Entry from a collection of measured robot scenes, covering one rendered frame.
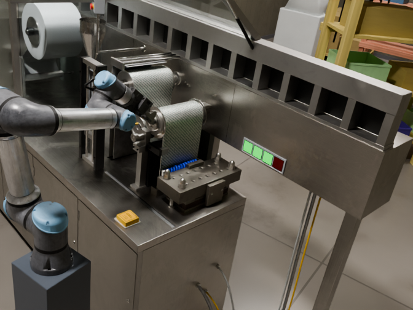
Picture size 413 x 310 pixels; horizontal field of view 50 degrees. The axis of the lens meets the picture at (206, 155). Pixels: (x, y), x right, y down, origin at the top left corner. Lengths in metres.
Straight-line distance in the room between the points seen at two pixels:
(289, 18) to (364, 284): 5.43
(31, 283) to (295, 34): 6.80
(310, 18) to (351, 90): 6.13
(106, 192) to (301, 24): 6.18
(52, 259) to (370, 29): 3.64
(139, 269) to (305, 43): 6.39
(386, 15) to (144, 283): 3.45
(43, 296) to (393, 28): 3.91
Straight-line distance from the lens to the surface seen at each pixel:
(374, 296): 3.37
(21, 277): 1.79
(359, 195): 1.82
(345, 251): 2.16
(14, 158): 1.59
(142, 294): 2.07
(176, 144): 2.08
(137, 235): 1.90
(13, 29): 2.65
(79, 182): 2.22
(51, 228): 1.62
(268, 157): 2.01
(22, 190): 1.67
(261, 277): 3.17
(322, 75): 1.79
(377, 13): 4.56
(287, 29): 7.99
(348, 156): 1.79
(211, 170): 2.15
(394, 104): 1.67
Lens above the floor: 2.08
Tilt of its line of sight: 28 degrees down
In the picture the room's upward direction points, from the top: 9 degrees clockwise
